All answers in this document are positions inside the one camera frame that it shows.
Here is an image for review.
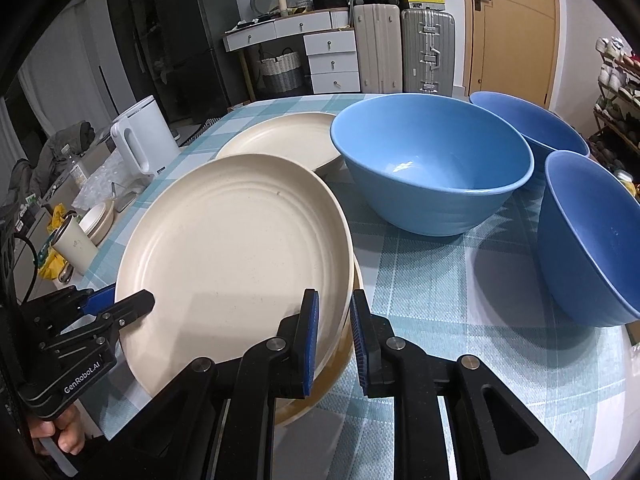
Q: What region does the cream plate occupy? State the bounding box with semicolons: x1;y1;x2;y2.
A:
115;154;355;394
216;112;343;177
271;253;366;428

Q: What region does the small blue bowl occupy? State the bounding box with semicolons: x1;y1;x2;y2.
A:
537;151;639;327

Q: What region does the large blue bowl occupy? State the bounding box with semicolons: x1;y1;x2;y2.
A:
330;93;535;237

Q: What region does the person left hand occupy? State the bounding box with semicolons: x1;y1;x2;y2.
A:
27;404;86;455

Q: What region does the white tumbler cup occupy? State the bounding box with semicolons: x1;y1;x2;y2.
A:
51;217;99;275

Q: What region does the small cream dish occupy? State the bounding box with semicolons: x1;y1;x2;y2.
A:
79;200;115;246

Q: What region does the teal plaid tablecloth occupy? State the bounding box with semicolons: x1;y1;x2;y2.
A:
79;94;639;479

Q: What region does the white electric kettle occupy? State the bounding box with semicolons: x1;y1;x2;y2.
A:
110;96;180;178

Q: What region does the black refrigerator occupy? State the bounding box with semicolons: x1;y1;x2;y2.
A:
156;0;248;122

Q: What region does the woven laundry basket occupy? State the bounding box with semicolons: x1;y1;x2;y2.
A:
259;49;304;94

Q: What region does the wooden shoe rack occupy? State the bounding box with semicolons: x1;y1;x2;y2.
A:
588;37;639;200

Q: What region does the white drawer desk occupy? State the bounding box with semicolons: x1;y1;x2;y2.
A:
224;8;360;94

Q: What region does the beige suitcase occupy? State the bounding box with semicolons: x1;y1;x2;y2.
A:
352;3;404;93

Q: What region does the silver suitcase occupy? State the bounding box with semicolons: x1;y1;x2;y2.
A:
400;9;456;96

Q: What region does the wooden door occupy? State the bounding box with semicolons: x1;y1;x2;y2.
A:
463;0;560;108

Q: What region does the yellow black box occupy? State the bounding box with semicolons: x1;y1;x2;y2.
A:
406;0;446;11

